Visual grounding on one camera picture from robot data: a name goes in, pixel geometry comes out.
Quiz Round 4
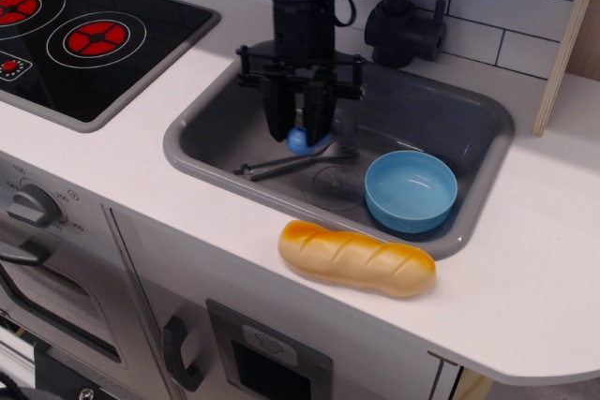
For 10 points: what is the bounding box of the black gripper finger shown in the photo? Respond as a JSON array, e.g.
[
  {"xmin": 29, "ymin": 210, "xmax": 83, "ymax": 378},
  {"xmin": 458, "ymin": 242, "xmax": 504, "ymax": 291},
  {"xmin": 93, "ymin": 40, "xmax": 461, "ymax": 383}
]
[
  {"xmin": 302, "ymin": 69, "xmax": 336, "ymax": 146},
  {"xmin": 261, "ymin": 75, "xmax": 296, "ymax": 142}
]

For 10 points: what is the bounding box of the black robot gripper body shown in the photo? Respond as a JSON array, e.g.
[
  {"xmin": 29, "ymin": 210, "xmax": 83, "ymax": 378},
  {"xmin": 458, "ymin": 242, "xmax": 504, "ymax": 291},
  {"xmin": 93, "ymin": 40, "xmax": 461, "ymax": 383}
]
[{"xmin": 236, "ymin": 0, "xmax": 366, "ymax": 100}]

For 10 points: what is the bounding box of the blue and grey toy spoon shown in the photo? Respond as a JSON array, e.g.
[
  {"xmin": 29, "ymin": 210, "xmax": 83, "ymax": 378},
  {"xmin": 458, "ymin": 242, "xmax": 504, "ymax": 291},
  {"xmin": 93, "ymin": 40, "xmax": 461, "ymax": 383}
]
[{"xmin": 286, "ymin": 117, "xmax": 359, "ymax": 156}]

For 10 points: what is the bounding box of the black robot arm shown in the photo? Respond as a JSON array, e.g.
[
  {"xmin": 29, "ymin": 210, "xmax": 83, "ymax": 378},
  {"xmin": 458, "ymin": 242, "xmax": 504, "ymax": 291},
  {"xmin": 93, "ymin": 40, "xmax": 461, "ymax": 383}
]
[{"xmin": 236, "ymin": 0, "xmax": 366, "ymax": 146}]

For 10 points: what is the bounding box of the grey toy sink basin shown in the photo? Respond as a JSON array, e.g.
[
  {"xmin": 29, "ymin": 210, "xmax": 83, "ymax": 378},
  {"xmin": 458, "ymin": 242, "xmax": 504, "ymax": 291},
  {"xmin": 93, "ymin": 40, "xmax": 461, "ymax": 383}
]
[{"xmin": 163, "ymin": 64, "xmax": 515, "ymax": 259}]

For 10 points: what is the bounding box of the blue plastic bowl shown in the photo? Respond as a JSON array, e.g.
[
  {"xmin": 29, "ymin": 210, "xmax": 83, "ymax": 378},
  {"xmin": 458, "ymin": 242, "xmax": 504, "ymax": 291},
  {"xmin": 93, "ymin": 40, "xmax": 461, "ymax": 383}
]
[{"xmin": 365, "ymin": 150, "xmax": 458, "ymax": 234}]

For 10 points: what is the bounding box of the grey plastic fork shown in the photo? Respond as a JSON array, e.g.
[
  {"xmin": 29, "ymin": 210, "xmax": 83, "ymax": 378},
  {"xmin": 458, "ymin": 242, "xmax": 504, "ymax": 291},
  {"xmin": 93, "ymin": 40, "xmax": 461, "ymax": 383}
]
[{"xmin": 233, "ymin": 141, "xmax": 359, "ymax": 181}]

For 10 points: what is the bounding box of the dark grey toy faucet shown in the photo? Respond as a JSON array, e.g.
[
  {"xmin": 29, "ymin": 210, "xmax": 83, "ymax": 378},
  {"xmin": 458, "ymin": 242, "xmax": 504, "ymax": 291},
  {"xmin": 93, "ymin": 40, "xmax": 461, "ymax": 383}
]
[{"xmin": 365, "ymin": 0, "xmax": 446, "ymax": 68}]

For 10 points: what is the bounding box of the toy bread loaf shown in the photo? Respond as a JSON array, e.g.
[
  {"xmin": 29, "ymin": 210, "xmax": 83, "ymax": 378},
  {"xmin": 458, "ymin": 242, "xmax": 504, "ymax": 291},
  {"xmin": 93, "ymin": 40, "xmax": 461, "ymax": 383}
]
[{"xmin": 277, "ymin": 220, "xmax": 437, "ymax": 298}]

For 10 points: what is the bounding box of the black toy stove top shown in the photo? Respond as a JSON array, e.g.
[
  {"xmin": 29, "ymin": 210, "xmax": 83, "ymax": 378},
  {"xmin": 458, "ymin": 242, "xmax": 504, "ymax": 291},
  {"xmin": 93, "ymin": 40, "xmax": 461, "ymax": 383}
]
[{"xmin": 1, "ymin": 0, "xmax": 220, "ymax": 133}]

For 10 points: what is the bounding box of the wooden side panel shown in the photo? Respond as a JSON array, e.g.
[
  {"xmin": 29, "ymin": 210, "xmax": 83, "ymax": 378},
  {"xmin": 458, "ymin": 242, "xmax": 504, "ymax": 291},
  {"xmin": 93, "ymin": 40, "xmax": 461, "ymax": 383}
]
[{"xmin": 531, "ymin": 0, "xmax": 591, "ymax": 137}]

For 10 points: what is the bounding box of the grey oven knob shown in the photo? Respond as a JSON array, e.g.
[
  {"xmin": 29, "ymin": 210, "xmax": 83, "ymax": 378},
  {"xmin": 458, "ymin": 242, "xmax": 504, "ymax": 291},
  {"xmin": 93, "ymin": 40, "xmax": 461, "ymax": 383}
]
[{"xmin": 7, "ymin": 185, "xmax": 62, "ymax": 228}]

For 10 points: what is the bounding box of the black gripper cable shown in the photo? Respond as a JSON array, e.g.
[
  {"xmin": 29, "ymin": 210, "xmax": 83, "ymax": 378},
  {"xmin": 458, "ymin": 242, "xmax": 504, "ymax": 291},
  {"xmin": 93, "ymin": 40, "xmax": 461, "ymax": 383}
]
[{"xmin": 327, "ymin": 0, "xmax": 357, "ymax": 28}]

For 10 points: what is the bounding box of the grey oven door handle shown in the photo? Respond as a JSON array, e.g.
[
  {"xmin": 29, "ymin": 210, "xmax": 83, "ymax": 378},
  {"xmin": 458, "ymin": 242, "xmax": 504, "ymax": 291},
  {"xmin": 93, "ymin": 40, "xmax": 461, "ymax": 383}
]
[{"xmin": 1, "ymin": 241, "xmax": 51, "ymax": 266}]

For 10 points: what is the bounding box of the dark grey cabinet handle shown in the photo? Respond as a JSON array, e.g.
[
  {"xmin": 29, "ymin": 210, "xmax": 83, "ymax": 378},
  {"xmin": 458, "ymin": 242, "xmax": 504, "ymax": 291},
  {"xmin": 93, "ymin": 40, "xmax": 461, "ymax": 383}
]
[{"xmin": 161, "ymin": 316, "xmax": 203, "ymax": 393}]

